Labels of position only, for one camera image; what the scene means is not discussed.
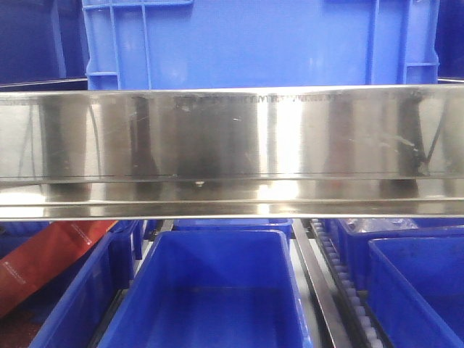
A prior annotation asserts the blue bin centre rear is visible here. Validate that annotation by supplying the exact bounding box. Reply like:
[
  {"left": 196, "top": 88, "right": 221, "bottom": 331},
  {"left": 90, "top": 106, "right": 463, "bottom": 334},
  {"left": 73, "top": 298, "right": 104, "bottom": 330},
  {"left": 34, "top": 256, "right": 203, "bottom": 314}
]
[{"left": 173, "top": 218, "right": 293, "bottom": 241}]

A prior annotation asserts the blue bin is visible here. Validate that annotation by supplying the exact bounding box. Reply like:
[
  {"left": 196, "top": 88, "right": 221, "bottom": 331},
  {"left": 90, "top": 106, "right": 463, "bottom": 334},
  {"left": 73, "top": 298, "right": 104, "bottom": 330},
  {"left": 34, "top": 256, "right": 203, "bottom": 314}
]
[
  {"left": 173, "top": 218, "right": 293, "bottom": 241},
  {"left": 99, "top": 231, "right": 312, "bottom": 347},
  {"left": 368, "top": 237, "right": 463, "bottom": 347},
  {"left": 323, "top": 217, "right": 463, "bottom": 290},
  {"left": 1, "top": 220, "right": 144, "bottom": 347}
]

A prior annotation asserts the blue bin centre lower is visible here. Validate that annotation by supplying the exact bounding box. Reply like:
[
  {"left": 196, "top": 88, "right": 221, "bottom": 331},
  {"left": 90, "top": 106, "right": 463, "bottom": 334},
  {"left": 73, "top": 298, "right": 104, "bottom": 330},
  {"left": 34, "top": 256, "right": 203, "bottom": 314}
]
[{"left": 99, "top": 231, "right": 312, "bottom": 347}]

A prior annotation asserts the blue bin right rear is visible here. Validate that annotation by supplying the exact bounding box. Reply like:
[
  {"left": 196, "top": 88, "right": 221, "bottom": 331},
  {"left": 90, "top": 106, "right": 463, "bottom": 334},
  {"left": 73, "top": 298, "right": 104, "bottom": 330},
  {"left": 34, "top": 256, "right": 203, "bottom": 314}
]
[{"left": 323, "top": 217, "right": 463, "bottom": 290}]

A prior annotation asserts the large blue crate upper shelf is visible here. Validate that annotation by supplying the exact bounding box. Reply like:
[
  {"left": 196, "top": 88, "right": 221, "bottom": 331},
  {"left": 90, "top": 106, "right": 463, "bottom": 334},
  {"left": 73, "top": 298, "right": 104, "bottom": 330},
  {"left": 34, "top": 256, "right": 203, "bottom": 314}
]
[{"left": 83, "top": 0, "right": 439, "bottom": 90}]

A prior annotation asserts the blue bin left lower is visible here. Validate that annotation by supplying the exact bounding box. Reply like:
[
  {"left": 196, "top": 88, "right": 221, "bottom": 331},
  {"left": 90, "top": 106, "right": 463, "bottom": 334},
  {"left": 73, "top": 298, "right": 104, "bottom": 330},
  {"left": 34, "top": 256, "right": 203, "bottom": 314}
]
[{"left": 1, "top": 220, "right": 144, "bottom": 347}]

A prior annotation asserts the blue bin right front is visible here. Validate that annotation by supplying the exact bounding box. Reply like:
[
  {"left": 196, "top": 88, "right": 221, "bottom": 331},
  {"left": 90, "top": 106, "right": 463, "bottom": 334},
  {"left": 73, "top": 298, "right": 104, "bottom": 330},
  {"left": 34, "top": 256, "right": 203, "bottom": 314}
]
[{"left": 368, "top": 237, "right": 463, "bottom": 347}]

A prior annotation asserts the clear plastic bag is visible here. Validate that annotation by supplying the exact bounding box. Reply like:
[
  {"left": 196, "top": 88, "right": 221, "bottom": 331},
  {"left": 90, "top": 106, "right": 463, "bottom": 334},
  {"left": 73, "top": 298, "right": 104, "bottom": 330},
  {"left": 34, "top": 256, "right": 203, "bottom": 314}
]
[{"left": 344, "top": 218, "right": 418, "bottom": 233}]

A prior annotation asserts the red flat package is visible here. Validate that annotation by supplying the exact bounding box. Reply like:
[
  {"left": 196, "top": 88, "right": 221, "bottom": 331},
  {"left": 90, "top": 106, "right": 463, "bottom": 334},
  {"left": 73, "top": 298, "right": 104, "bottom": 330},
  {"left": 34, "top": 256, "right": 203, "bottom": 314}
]
[{"left": 1, "top": 220, "right": 117, "bottom": 317}]

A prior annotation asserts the white roller track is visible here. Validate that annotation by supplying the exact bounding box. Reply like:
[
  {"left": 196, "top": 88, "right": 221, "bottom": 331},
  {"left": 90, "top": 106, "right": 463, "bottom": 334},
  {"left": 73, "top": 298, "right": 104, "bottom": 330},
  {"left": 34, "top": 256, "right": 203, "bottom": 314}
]
[{"left": 310, "top": 219, "right": 391, "bottom": 347}]

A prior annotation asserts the dark blue crate upper left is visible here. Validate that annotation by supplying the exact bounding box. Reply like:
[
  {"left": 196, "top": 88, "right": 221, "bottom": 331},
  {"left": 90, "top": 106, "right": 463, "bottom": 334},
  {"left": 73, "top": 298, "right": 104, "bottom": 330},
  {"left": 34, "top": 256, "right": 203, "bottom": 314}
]
[{"left": 1, "top": 1, "right": 88, "bottom": 85}]

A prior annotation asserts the steel divider rail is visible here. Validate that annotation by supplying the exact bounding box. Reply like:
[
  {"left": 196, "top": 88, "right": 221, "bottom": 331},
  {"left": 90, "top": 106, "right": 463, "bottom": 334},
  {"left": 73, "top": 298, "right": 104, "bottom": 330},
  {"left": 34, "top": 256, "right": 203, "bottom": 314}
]
[{"left": 294, "top": 219, "right": 352, "bottom": 347}]

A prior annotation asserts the stainless steel shelf rail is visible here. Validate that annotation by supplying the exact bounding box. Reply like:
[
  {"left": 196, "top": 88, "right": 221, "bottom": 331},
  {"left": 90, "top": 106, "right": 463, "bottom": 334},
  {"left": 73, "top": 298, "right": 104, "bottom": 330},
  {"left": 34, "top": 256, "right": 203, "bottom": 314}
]
[{"left": 1, "top": 84, "right": 463, "bottom": 220}]

